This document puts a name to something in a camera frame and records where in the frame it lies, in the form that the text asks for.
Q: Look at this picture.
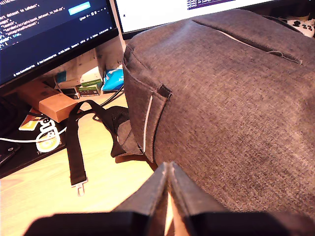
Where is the black desk cable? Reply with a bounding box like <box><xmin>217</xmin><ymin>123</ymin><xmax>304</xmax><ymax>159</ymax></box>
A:
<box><xmin>100</xmin><ymin>85</ymin><xmax>125</xmax><ymax>107</ymax></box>

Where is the blue packet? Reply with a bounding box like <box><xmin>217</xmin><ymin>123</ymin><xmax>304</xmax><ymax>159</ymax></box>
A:
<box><xmin>101</xmin><ymin>68</ymin><xmax>125</xmax><ymax>92</ymax></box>

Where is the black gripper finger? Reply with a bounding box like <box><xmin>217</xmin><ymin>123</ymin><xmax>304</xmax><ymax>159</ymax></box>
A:
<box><xmin>114</xmin><ymin>162</ymin><xmax>170</xmax><ymax>217</ymax></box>
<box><xmin>169</xmin><ymin>161</ymin><xmax>229</xmax><ymax>217</ymax></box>

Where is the green small box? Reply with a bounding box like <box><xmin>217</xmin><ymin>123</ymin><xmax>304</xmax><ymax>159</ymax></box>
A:
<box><xmin>77</xmin><ymin>84</ymin><xmax>101</xmax><ymax>97</ymax></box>

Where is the brown cardboard box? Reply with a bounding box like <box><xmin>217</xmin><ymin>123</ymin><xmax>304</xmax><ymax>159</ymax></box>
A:
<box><xmin>16</xmin><ymin>78</ymin><xmax>80</xmax><ymax>123</ymax></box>

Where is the white small box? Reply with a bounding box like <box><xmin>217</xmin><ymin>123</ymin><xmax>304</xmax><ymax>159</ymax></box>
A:
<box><xmin>79</xmin><ymin>66</ymin><xmax>103</xmax><ymax>87</ymax></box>

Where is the black mat with stickers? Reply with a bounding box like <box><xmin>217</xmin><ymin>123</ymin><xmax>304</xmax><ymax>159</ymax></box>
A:
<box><xmin>0</xmin><ymin>108</ymin><xmax>67</xmax><ymax>179</ymax></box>

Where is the monitor with dark code screen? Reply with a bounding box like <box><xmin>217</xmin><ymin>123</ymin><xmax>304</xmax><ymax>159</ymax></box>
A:
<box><xmin>0</xmin><ymin>0</ymin><xmax>119</xmax><ymax>87</ymax></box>

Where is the white game controller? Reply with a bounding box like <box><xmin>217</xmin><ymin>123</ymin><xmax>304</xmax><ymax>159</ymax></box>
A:
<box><xmin>278</xmin><ymin>14</ymin><xmax>315</xmax><ymax>38</ymax></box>

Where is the monitor with white screen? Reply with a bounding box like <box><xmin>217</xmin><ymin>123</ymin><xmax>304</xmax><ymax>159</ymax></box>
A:
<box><xmin>114</xmin><ymin>0</ymin><xmax>281</xmax><ymax>40</ymax></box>

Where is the white cable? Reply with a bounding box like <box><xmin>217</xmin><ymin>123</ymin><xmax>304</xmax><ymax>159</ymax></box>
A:
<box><xmin>0</xmin><ymin>127</ymin><xmax>67</xmax><ymax>144</ymax></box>

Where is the grey fabric Google backpack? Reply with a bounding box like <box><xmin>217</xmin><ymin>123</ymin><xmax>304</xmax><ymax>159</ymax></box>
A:
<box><xmin>65</xmin><ymin>9</ymin><xmax>315</xmax><ymax>217</ymax></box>

